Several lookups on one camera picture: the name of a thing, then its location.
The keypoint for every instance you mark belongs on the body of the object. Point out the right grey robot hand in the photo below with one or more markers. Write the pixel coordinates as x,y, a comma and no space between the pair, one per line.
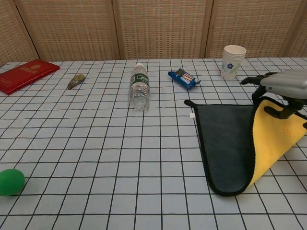
285,83

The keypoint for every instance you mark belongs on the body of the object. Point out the grey and yellow cloth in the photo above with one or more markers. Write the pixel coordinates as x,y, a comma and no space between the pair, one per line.
225,143

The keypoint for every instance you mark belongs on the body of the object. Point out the stack of floral paper cups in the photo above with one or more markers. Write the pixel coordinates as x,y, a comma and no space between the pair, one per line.
232,62

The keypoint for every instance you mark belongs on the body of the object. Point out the blue Oreo cookie packet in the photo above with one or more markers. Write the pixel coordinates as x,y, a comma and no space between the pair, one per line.
184,78

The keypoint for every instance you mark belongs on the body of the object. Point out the woven wooden folding screen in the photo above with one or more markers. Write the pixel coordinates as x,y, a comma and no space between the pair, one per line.
153,28

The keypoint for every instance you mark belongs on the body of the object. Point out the clear plastic water bottle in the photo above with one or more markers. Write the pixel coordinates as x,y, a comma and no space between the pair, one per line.
139,89

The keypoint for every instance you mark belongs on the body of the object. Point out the checked light blue tablecloth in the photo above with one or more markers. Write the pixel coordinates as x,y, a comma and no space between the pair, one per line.
96,148

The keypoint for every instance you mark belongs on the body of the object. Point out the green correction tape dispenser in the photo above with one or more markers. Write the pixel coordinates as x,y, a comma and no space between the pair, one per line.
75,81

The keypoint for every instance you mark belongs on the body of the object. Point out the red booklet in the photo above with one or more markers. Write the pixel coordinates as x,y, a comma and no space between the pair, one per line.
24,75

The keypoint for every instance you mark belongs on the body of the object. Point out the green ball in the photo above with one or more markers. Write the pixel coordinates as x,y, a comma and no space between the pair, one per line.
10,182

